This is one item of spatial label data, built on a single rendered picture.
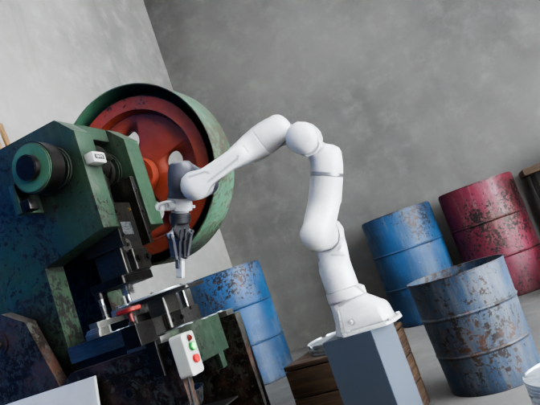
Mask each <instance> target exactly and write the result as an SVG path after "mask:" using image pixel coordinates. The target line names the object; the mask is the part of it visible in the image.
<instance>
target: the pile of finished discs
mask: <svg viewBox="0 0 540 405"><path fill-rule="evenodd" d="M335 335H336V331H335V332H332V333H329V334H326V337H323V338H321V337H320V338H318V339H316V340H314V341H312V342H310V343H309V344H308V348H309V352H310V354H311V356H322V355H326V353H325V349H324V346H323V342H326V341H327V340H329V339H330V338H332V337H333V336H335Z"/></svg>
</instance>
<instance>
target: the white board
mask: <svg viewBox="0 0 540 405"><path fill-rule="evenodd" d="M6 405H100V397H99V391H98V386H97V381H96V375H95V376H92V377H90V378H86V379H83V380H80V381H78V382H74V383H70V384H68V385H65V386H62V387H58V388H55V389H53V390H50V391H45V392H43V393H40V394H37V395H33V396H31V397H28V398H25V399H20V400H18V401H15V402H13V403H8V404H6Z"/></svg>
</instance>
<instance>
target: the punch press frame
mask: <svg viewBox="0 0 540 405"><path fill-rule="evenodd" d="M29 141H38V142H45V143H50V144H52V145H54V146H55V147H57V148H58V149H59V151H60V152H61V154H62V155H63V159H64V162H65V175H64V178H63V181H62V183H61V185H60V187H59V188H58V189H57V190H56V191H55V192H53V193H51V194H46V195H40V196H39V197H40V200H41V203H42V206H43V211H44V213H42V214H41V215H16V213H15V209H14V204H13V202H12V198H11V196H10V191H9V186H12V185H14V184H15V183H14V180H13V178H12V173H11V164H12V160H13V157H14V154H15V152H16V151H17V149H18V148H19V147H20V146H21V145H22V144H24V143H26V142H29ZM95 145H98V146H100V147H101V148H103V149H104V150H105V151H106V152H107V153H108V154H111V155H112V160H111V161H110V162H111V163H112V164H113V165H114V167H115V171H116V175H115V178H114V181H113V182H112V184H113V183H115V182H119V181H120V180H122V179H124V178H127V177H128V176H133V179H134V181H135V184H136V187H137V189H138V194H139V197H140V200H141V204H142V206H143V209H144V210H145V217H146V219H147V222H148V224H149V229H150V230H151V231H153V230H155V229H156V228H158V227H160V226H161V225H162V224H163V221H162V216H161V213H160V211H157V210H156V209H155V205H156V203H157V201H156V198H155V195H154V192H153V188H152V186H151V183H150V180H149V176H148V174H147V170H146V168H145V163H144V161H143V158H142V156H141V151H140V148H139V145H138V143H137V141H135V140H133V139H132V138H130V137H127V136H125V135H124V134H122V133H118V132H114V131H110V130H105V129H97V128H93V127H88V126H83V125H75V124H71V123H66V122H62V121H51V122H50V123H48V124H46V125H44V126H42V127H41V128H39V129H36V130H35V131H33V132H31V133H29V134H27V135H26V136H24V137H22V138H20V139H18V140H17V141H14V142H12V143H11V144H9V145H7V146H5V147H3V148H2V149H0V315H1V314H4V313H16V314H18V315H21V316H24V317H28V318H30V319H33V320H35V321H36V323H37V324H38V326H39V328H40V330H41V331H42V333H43V336H44V337H45V338H46V340H47V343H48V345H49V346H50V347H51V350H52V352H53V353H54V355H55V357H56V359H57V360H58V362H59V364H60V366H61V367H62V369H63V372H64V373H65V374H66V376H67V378H68V377H69V375H70V374H71V373H73V372H75V371H78V370H80V369H83V368H85V367H88V366H93V365H96V364H98V363H101V362H105V361H108V360H110V359H113V358H117V357H120V356H122V355H125V354H127V350H126V348H125V347H123V348H120V349H118V350H114V351H111V352H108V353H106V354H102V355H99V356H96V357H94V358H90V359H87V360H84V361H82V362H77V363H75V364H72V363H71V360H70V358H69V354H68V348H69V347H72V346H76V345H78V344H80V343H83V342H86V341H87V340H86V337H85V336H86V334H87V333H86V332H88V331H90V329H89V325H91V324H93V323H96V322H98V321H103V320H102V314H101V311H100V306H99V303H98V301H96V298H95V296H94V295H92V291H91V289H90V288H91V287H93V286H96V285H98V284H101V280H100V275H99V272H98V269H97V266H96V262H95V259H93V260H86V259H85V255H84V251H86V250H87V249H89V248H90V247H91V246H92V245H94V244H95V243H97V242H98V241H100V240H101V239H103V238H104V237H105V236H106V235H108V234H110V233H111V232H113V231H114V230H116V229H117V228H118V227H119V226H120V224H119V222H118V218H117V214H116V212H115V209H114V205H113V201H112V199H111V196H110V193H109V190H108V186H107V182H106V180H105V177H104V173H103V170H102V167H101V166H87V165H86V162H85V160H84V155H85V154H86V153H89V152H91V151H95V152H96V147H95ZM112 184H111V185H112ZM104 297H105V298H104V303H105V305H106V309H107V311H108V315H109V317H111V318H112V314H111V312H112V311H114V310H115V306H118V305H123V304H125V301H124V298H123V296H122V292H121V290H120V289H118V290H114V291H111V292H104ZM213 314H214V313H213ZM208 316H209V315H208ZM208 316H205V317H207V318H204V317H201V318H199V319H197V320H194V321H191V322H193V323H190V324H188V325H187V324H185V325H183V326H182V327H179V328H176V329H170V330H168V331H166V332H164V333H160V334H158V335H157V336H161V335H163V334H166V333H170V336H171V337H173V336H176V335H178V334H180V333H185V332H187V331H192V332H193V335H194V339H195V341H196V344H197V347H198V351H199V354H200V357H201V359H202V362H204V361H206V360H207V359H208V358H211V357H213V356H214V357H215V362H216V365H217V367H218V369H223V368H224V367H226V366H227V361H226V359H225V356H224V352H223V351H224V350H225V349H227V348H229V346H228V344H227V339H226V337H225V334H224V332H223V327H222V324H221V321H220V319H219V315H218V313H216V314H215V315H212V316H209V317H208ZM202 318H204V319H202Z"/></svg>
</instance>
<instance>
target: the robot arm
mask: <svg viewBox="0 0 540 405"><path fill-rule="evenodd" d="M284 145H287V146H288V147H289V148H290V149H291V150H292V151H293V152H294V153H298V154H300V155H302V156H304V157H307V158H308V159H309V160H310V180H309V199H308V203H307V207H306V211H305V217H304V222H303V225H302V228H301V230H300V241H301V242H302V244H303V245H304V247H306V248H308V249H309V250H311V251H314V252H317V261H318V266H319V273H320V276H321V280H322V283H323V285H324V288H325V292H326V298H327V301H328V303H329V307H330V308H331V310H332V313H333V319H334V321H335V326H336V336H337V337H342V338H346V337H349V336H352V335H355V334H357V333H362V332H366V331H368V330H372V329H376V328H379V327H382V326H385V325H389V324H390V323H392V322H394V321H397V320H398V319H399V318H401V316H402V314H401V313H400V311H398V312H395V313H394V311H393V309H392V308H391V306H390V304H389V303H388V302H387V300H384V299H382V298H380V297H376V296H373V295H371V294H369V293H366V289H365V286H364V285H363V284H359V283H358V281H357V278H356V276H355V273H354V270H353V267H352V264H351V262H350V257H349V252H348V248H347V244H346V239H345V236H344V229H343V227H342V225H341V224H340V223H339V222H338V221H337V218H338V211H339V207H340V204H341V202H342V184H343V162H342V152H341V150H340V149H339V148H338V147H337V146H335V145H330V144H326V143H324V142H323V137H322V135H321V131H320V130H319V129H318V128H317V127H316V126H314V125H313V124H310V123H308V122H299V121H298V122H296V123H294V124H293V125H291V124H290V123H289V122H288V120H287V119H286V118H284V117H283V116H281V115H272V116H271V117H269V118H267V119H265V120H263V121H261V122H260V123H258V124H257V125H255V126H253V127H252V128H251V129H250V130H249V131H247V132H246V133H245V134H244V135H243V136H242V137H241V138H240V139H239V140H238V141H237V142H236V143H235V144H234V145H233V146H232V147H231V148H230V149H229V150H228V151H227V152H225V153H224V154H223V155H221V156H220V157H218V158H216V159H215V160H214V161H213V162H211V163H210V164H208V165H207V166H205V167H203V168H200V167H197V166H196V165H194V164H192V163H191V162H190V161H180V162H173V163H171V164H170V165H169V169H168V172H167V186H168V191H169V192H168V195H167V200H166V201H163V202H159V203H156V205H155V209H156V210H157V211H171V213H170V223H171V228H170V232H169V233H166V238H167V239H168V244H169V249H170V257H171V258H172V259H175V268H176V277H177V278H185V266H186V264H185V262H186V259H187V258H188V257H187V256H189V255H190V246H191V241H192V236H193V234H194V230H191V229H190V226H189V223H190V213H189V211H192V208H195V205H192V201H196V200H199V199H202V198H205V197H208V196H210V195H212V194H214V193H215V192H216V191H217V189H218V187H219V179H221V178H223V177H224V176H226V175H227V174H229V173H230V172H232V171H233V170H234V169H237V168H239V167H241V166H245V165H249V164H252V163H255V162H258V161H260V160H262V159H265V158H266V157H267V156H268V155H270V154H271V153H273V152H275V151H276V150H278V149H279V148H280V147H282V146H284Z"/></svg>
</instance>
